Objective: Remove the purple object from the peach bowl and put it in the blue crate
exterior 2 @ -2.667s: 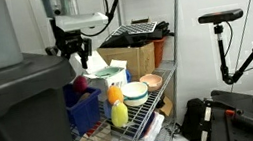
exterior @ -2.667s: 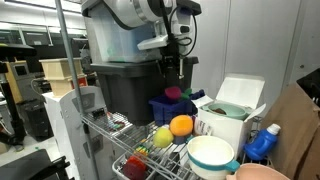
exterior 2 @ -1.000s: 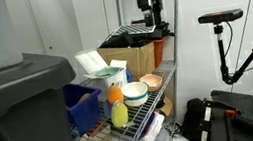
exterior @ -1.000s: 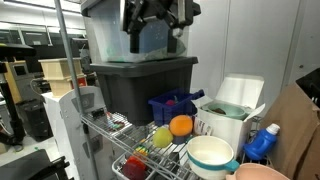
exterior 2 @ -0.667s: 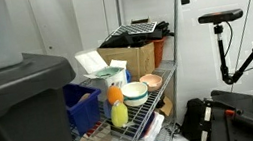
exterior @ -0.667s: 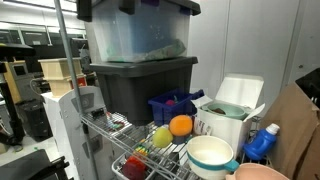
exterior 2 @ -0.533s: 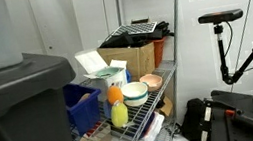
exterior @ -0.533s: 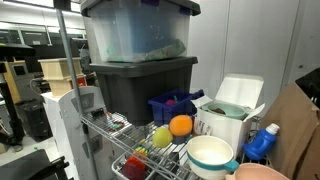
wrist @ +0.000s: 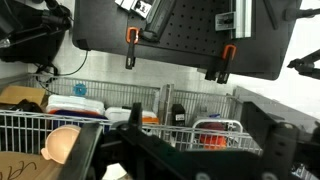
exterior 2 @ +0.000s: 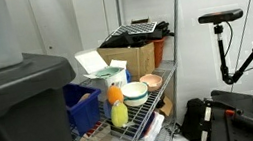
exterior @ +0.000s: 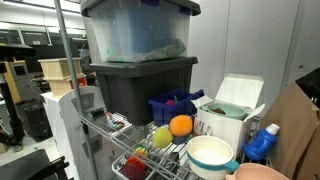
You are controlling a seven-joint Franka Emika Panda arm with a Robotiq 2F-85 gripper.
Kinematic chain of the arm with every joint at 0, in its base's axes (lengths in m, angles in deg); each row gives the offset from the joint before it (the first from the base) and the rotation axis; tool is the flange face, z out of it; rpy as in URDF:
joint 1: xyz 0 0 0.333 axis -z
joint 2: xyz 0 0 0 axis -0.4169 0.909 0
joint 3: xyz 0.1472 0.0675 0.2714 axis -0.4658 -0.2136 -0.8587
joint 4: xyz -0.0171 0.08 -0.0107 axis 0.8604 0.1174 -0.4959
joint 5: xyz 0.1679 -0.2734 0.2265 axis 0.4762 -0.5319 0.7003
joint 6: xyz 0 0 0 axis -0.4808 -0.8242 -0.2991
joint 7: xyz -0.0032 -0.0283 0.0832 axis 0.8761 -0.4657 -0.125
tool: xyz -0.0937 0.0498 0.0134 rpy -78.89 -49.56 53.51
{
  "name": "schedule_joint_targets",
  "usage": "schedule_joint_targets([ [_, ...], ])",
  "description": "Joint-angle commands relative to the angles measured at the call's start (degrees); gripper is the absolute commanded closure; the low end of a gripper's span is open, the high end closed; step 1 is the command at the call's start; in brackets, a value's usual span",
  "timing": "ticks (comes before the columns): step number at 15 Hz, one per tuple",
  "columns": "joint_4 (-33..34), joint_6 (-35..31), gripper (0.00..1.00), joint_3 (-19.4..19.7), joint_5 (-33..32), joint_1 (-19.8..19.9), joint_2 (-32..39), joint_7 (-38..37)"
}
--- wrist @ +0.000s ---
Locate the white lidded plastic container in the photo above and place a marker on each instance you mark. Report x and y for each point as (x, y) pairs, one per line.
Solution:
(75, 102)
(116, 114)

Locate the blue round plastic item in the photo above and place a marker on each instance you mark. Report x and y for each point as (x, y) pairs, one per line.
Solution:
(79, 89)

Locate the plain small cardboard box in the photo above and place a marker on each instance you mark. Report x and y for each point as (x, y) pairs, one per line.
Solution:
(20, 95)

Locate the white labelled device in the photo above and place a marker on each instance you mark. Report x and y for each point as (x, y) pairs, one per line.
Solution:
(136, 6)

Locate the black camera tripod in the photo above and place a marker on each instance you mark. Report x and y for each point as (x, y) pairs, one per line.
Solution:
(305, 65)
(53, 16)

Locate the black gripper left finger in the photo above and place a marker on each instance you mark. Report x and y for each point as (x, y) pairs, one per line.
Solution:
(81, 150)

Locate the black perforated table board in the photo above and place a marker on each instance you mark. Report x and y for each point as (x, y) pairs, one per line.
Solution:
(193, 40)

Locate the black item with white label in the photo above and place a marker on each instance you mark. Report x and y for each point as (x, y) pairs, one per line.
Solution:
(178, 115)

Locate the red orange plush toy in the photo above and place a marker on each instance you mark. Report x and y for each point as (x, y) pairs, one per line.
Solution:
(213, 136)

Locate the orange black bar clamp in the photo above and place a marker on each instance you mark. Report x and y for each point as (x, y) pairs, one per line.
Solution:
(131, 50)
(224, 66)

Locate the aluminium extrusion rail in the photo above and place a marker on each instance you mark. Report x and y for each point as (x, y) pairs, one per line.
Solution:
(243, 18)

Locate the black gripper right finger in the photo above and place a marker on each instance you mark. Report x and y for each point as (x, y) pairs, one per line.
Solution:
(273, 146)

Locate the black backpack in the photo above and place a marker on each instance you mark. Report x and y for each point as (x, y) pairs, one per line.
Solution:
(33, 50)

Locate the cardboard box with handwriting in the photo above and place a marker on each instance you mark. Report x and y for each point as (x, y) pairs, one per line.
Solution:
(23, 166)

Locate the dark metal bar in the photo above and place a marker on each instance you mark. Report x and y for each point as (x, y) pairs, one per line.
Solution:
(160, 18)

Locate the black soft bag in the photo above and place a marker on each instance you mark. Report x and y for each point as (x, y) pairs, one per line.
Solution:
(28, 106)

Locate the white plastic frame basket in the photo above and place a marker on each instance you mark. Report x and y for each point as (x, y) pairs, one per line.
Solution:
(200, 122)

